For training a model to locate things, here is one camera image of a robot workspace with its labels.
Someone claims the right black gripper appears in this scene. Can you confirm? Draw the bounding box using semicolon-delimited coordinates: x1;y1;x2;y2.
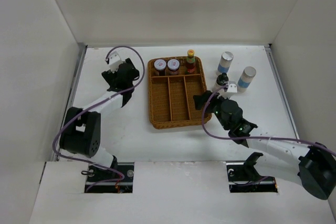
193;90;232;131

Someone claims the black-top white powder shaker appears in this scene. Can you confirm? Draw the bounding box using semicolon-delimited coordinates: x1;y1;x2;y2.
212;73;229;93

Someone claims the red chili sauce bottle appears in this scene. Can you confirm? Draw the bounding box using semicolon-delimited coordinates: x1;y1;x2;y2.
185;49;196;74

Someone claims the white-lid dark sauce jar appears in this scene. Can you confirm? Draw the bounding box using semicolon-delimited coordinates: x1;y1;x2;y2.
154;59;166;76

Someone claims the white-lid brown sauce jar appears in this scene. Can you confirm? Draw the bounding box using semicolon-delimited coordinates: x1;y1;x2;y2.
167;59;180;75

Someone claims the silver-cap blue-label tall jar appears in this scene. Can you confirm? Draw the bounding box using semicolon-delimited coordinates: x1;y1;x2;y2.
216;51;234;75

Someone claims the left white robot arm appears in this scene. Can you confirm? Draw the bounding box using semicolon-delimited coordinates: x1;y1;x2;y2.
59;56;140;182

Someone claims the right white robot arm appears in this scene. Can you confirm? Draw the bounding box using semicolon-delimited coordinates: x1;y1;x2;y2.
193;90;335;200

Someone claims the brown wicker divided basket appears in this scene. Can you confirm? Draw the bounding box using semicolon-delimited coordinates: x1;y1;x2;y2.
148;56;207;129

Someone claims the silver-cap blue-label grain jar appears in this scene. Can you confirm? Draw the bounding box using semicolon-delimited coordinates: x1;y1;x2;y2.
237;66;256;93

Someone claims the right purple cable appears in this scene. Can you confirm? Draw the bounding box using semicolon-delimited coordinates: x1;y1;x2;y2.
202;84;336;156

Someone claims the purple cable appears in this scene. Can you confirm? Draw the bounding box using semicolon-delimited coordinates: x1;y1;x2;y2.
52;46;145;192
202;84;336;156

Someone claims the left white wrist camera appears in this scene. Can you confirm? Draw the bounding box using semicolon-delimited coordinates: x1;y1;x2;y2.
106;52;123;73

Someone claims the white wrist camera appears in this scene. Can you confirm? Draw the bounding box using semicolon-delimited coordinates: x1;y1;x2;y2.
222;81;237;99
106;52;123;73

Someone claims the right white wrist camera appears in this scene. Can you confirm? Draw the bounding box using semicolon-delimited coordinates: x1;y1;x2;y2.
222;81;237;99

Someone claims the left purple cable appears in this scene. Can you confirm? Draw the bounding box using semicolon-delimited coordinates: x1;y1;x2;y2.
52;46;145;192

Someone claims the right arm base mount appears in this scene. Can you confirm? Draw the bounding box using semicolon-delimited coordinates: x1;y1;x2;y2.
226;152;278;193

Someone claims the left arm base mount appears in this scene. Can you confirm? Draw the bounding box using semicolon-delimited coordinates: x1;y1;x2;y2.
81;163;135;194

